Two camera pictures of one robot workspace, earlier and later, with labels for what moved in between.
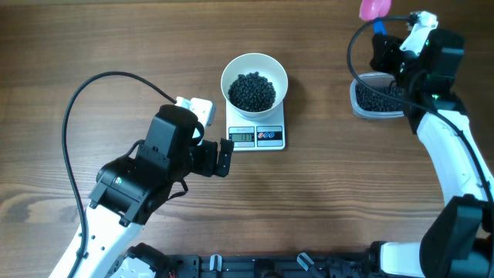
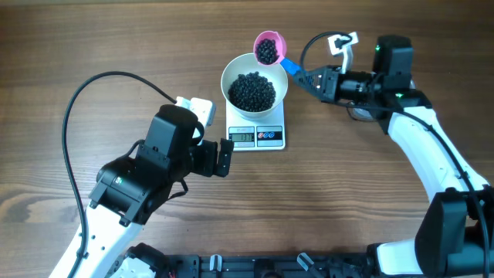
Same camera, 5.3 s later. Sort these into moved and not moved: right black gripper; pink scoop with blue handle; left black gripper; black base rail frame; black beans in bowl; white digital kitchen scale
Moved: pink scoop with blue handle; right black gripper
Not moved: black base rail frame; left black gripper; white digital kitchen scale; black beans in bowl
